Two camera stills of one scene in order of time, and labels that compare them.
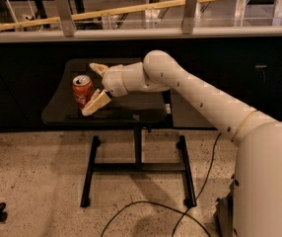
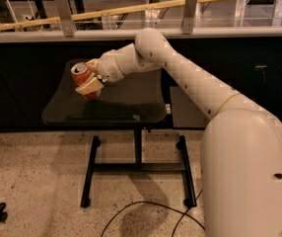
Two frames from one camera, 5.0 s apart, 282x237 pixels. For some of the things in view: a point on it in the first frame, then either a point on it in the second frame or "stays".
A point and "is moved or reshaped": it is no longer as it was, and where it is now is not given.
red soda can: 83,90 is moved or reshaped
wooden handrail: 147,7 stays
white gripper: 113,80 -> 107,67
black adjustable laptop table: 136,108 stays
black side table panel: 184,117 stays
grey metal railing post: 66,13 stays
